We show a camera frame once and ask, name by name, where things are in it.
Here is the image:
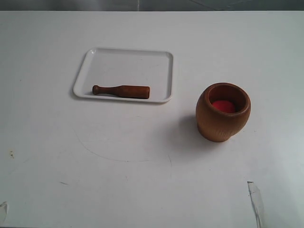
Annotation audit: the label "red object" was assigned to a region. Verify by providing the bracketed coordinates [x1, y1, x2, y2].
[212, 100, 236, 113]

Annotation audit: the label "brown wooden pestle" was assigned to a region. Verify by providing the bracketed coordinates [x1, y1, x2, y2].
[92, 85, 150, 99]

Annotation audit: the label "clear tape piece left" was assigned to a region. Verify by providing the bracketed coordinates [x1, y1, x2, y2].
[0, 201, 8, 223]

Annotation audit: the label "clear tape strip right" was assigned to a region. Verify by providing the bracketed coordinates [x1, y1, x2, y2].
[247, 181, 266, 228]

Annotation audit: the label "white rectangular plastic tray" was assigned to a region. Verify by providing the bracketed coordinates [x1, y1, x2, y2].
[73, 47, 173, 104]

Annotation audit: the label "brown wooden mortar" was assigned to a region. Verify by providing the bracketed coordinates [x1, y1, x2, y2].
[195, 83, 251, 143]

